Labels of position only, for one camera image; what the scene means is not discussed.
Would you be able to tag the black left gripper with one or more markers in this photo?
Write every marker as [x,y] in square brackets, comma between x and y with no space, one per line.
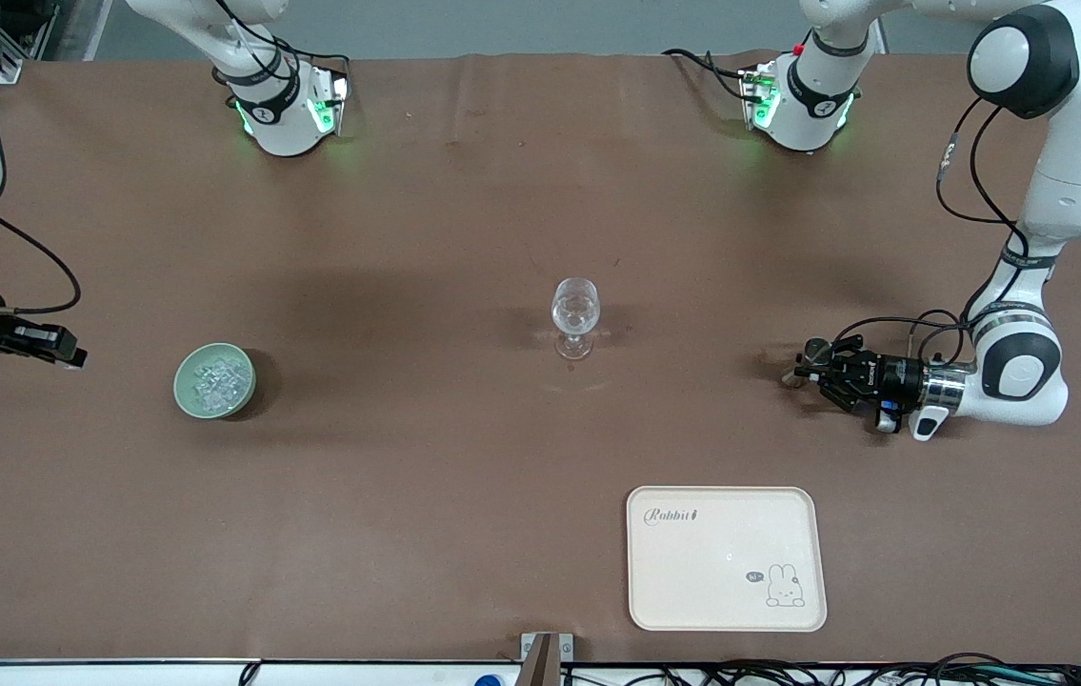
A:
[894,372]

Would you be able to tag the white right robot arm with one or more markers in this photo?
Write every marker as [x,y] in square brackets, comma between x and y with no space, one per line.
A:
[278,114]

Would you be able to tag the clear stemmed wine glass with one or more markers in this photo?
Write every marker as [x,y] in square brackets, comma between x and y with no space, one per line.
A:
[575,310]

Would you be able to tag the mint green bowl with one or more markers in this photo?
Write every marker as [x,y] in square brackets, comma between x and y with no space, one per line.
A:
[184,389]

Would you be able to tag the cream rabbit print tray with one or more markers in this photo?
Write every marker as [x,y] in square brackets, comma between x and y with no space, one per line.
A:
[721,553]

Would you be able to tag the grey left base connector plate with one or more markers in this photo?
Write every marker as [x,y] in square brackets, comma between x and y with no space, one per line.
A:
[757,95]

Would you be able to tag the grey base connector plate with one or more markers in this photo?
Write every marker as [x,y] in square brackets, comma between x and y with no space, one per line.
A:
[335,100]
[757,95]

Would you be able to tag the grey right base connector plate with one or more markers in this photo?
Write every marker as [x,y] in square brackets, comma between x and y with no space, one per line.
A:
[335,100]

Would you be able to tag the brown table cover mat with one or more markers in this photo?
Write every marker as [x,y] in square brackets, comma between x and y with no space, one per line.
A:
[407,524]

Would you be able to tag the small blue object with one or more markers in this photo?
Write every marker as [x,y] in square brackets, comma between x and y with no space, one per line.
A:
[488,680]

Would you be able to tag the aluminium frame profile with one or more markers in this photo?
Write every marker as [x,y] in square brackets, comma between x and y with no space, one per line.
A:
[11,69]

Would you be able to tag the grey metal mount bracket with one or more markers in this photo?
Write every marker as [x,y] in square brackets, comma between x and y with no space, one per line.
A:
[545,650]

